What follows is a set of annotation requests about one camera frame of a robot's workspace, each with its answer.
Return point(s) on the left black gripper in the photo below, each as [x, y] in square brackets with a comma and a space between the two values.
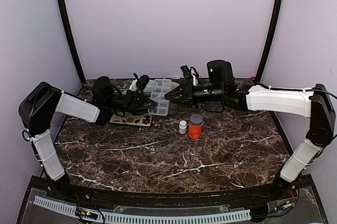
[135, 101]

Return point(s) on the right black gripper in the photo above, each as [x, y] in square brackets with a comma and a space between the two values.
[186, 100]

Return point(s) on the clear plastic pill organizer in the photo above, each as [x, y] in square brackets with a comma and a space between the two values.
[159, 90]

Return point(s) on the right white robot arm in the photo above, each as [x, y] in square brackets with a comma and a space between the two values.
[313, 103]

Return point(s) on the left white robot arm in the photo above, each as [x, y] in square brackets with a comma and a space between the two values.
[39, 107]

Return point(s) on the blue striped ceramic bowl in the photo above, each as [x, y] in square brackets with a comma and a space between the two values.
[148, 88]

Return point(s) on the cream ceramic mug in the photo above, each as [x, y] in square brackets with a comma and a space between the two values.
[173, 108]

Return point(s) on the floral rectangular ceramic plate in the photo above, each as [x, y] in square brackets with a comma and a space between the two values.
[131, 120]

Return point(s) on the small white pill bottle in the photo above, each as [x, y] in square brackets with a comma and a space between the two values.
[182, 127]

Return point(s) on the orange pill bottle grey cap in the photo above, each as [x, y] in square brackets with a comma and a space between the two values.
[195, 126]

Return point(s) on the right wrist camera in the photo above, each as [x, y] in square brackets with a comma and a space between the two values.
[191, 75]

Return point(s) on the black front rail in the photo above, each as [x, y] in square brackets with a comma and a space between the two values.
[249, 197]

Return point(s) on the white slotted cable duct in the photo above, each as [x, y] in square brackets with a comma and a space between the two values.
[124, 214]

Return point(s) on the left black frame post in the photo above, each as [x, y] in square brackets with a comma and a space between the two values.
[70, 40]

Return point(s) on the black frame post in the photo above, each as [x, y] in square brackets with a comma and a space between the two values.
[70, 40]
[269, 40]

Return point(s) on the right black frame post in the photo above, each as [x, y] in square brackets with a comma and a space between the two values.
[269, 40]

